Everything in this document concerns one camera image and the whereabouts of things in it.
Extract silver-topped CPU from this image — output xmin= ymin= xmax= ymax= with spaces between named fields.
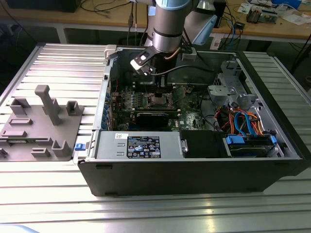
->
xmin=153 ymin=95 xmax=171 ymax=104

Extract CPU socket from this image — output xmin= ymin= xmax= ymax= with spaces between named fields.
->
xmin=145 ymin=92 xmax=176 ymax=109

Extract grey plastic latch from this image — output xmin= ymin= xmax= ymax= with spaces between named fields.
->
xmin=104 ymin=44 xmax=119 ymax=59

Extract black graphics card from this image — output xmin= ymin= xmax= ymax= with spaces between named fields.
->
xmin=135 ymin=111 xmax=170 ymax=129

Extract pale blue teach pendant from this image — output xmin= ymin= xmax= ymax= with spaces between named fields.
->
xmin=193 ymin=14 xmax=219 ymax=46

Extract white label sheet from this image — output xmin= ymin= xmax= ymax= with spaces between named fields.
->
xmin=210 ymin=36 xmax=221 ymax=50

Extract green motherboard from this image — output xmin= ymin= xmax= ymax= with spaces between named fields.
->
xmin=110 ymin=83 xmax=208 ymax=132

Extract metal disk bay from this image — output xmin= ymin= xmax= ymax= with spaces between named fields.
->
xmin=207 ymin=60 xmax=262 ymax=115

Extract black upright box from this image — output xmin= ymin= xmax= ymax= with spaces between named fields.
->
xmin=213 ymin=0 xmax=227 ymax=29

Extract wooden desk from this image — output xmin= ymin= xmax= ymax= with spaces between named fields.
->
xmin=0 ymin=0 xmax=311 ymax=46

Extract silver power supply unit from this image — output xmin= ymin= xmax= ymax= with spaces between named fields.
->
xmin=93 ymin=131 xmax=183 ymax=160

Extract copper heatsink cooler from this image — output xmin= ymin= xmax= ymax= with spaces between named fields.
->
xmin=246 ymin=6 xmax=262 ymax=24

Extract black PC case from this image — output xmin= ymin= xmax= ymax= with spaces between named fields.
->
xmin=77 ymin=45 xmax=311 ymax=197

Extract green circuit board device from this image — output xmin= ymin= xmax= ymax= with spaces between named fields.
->
xmin=261 ymin=9 xmax=278 ymax=24

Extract hard disk in blue carrier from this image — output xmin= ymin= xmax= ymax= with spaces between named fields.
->
xmin=225 ymin=134 xmax=278 ymax=159

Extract black monitor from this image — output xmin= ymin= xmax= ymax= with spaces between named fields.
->
xmin=4 ymin=0 xmax=79 ymax=13

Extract blue box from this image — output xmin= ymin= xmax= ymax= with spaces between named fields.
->
xmin=271 ymin=0 xmax=303 ymax=6

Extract white papers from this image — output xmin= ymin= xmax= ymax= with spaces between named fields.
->
xmin=281 ymin=14 xmax=310 ymax=26

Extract grey parts rack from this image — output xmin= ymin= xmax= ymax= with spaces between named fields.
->
xmin=0 ymin=84 xmax=86 ymax=163

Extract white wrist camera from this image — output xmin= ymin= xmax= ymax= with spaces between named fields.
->
xmin=129 ymin=47 xmax=156 ymax=76

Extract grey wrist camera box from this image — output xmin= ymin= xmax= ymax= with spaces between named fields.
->
xmin=181 ymin=48 xmax=198 ymax=62

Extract blue wire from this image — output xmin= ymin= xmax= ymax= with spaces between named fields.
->
xmin=232 ymin=108 xmax=255 ymax=138

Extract orange wire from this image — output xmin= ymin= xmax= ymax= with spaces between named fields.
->
xmin=252 ymin=114 xmax=267 ymax=136

